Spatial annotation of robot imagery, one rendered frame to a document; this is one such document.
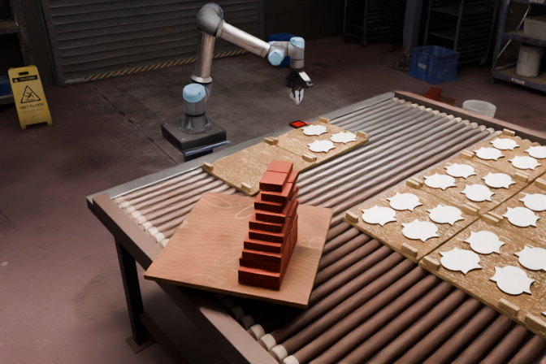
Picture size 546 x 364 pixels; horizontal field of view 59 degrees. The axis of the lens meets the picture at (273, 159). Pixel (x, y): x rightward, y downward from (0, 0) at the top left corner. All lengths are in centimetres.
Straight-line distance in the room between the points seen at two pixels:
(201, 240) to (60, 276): 182
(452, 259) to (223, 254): 78
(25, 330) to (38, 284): 37
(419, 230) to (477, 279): 29
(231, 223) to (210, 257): 19
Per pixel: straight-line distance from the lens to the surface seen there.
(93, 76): 690
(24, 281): 341
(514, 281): 179
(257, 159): 235
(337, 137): 257
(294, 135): 261
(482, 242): 192
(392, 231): 190
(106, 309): 303
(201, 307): 154
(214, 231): 168
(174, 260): 158
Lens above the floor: 202
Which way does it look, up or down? 27 degrees down
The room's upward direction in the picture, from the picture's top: straight up
